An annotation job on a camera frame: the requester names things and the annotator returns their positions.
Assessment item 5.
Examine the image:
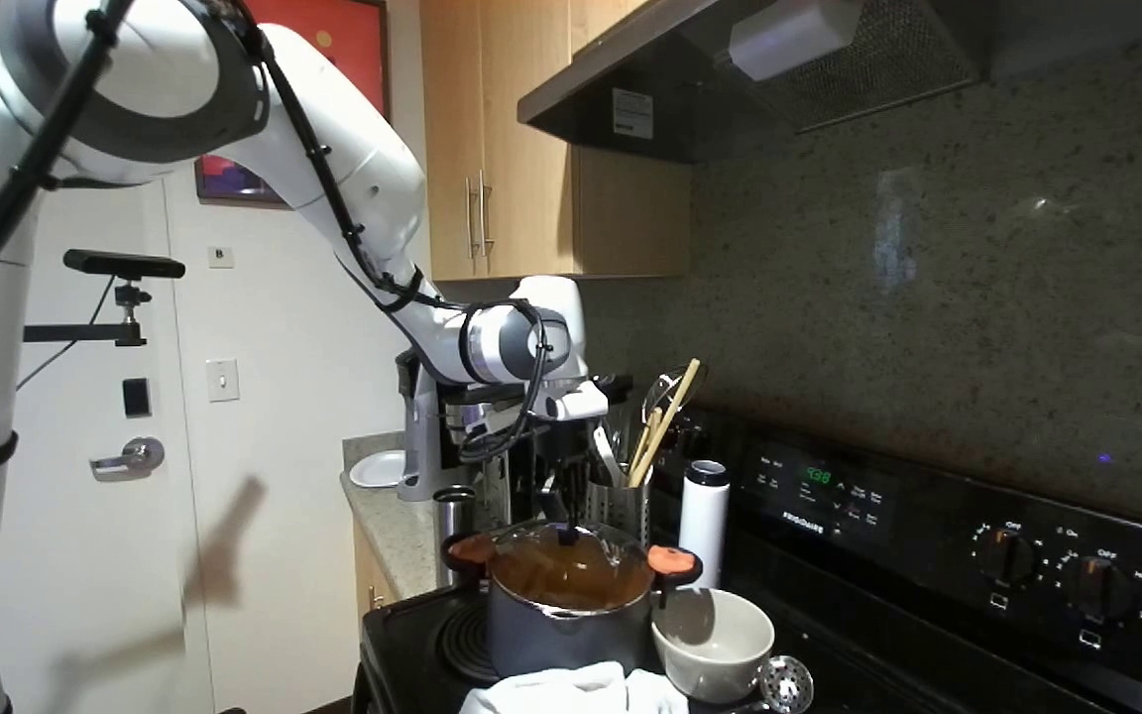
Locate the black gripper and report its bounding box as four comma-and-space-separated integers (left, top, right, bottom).
526, 417, 625, 548

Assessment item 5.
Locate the glass pot lid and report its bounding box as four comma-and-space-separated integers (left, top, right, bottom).
485, 520, 661, 616

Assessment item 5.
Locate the dark pot with orange handles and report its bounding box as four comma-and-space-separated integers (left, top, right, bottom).
444, 531, 704, 673

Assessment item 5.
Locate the steel utensil holder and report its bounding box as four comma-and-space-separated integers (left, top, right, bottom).
593, 478, 661, 548

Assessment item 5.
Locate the white spatula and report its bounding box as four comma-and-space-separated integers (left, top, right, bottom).
592, 430, 629, 496

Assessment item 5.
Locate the wooden spoon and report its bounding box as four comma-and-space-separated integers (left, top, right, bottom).
633, 389, 677, 486

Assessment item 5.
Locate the steel tumbler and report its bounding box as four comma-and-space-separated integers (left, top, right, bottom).
430, 486, 480, 590

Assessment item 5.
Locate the white bottle with black cap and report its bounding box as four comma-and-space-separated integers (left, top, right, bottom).
675, 456, 732, 590

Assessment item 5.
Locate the light wooden spatula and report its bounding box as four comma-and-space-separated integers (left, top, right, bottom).
625, 353, 704, 493

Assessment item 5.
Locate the metal whisk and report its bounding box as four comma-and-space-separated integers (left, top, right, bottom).
642, 374, 682, 433

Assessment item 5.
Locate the tall black silver appliance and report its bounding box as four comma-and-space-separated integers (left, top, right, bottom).
394, 344, 468, 503

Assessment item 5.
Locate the white cloth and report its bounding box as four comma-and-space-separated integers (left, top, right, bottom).
457, 659, 695, 714

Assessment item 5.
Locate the black coil stove burner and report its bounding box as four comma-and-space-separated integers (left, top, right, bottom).
434, 610, 501, 685

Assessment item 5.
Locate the small white dish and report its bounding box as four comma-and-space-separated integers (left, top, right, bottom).
345, 450, 414, 496

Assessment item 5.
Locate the wooden lower cabinet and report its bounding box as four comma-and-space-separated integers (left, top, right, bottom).
350, 520, 406, 627

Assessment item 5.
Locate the small pale ceramic bowl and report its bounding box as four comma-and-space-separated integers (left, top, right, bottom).
645, 587, 782, 709

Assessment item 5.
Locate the clear round glass object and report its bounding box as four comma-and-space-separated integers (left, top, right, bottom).
755, 652, 819, 714

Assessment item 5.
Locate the white door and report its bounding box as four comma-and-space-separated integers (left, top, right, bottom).
0, 170, 354, 714

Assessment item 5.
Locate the black electric stove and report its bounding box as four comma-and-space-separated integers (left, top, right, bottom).
354, 410, 1142, 714

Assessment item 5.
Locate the light wooden upper cabinet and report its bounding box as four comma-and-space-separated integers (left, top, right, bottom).
415, 0, 699, 287

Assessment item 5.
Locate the black stove knob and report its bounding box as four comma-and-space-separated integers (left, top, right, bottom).
1060, 548, 1142, 636
971, 515, 1042, 590

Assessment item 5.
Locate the dark range hood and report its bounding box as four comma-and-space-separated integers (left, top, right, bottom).
514, 0, 999, 170

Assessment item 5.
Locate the door deadbolt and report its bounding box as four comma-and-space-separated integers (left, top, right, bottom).
118, 374, 156, 422

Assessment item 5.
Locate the white light switch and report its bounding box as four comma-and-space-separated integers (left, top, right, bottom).
204, 353, 247, 410

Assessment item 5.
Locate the silver door handle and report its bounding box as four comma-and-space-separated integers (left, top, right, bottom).
89, 433, 169, 486

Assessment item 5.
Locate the black camera on stand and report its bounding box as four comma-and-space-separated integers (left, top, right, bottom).
19, 248, 192, 353

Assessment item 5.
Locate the red wall picture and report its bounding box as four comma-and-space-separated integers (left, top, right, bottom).
192, 0, 390, 209

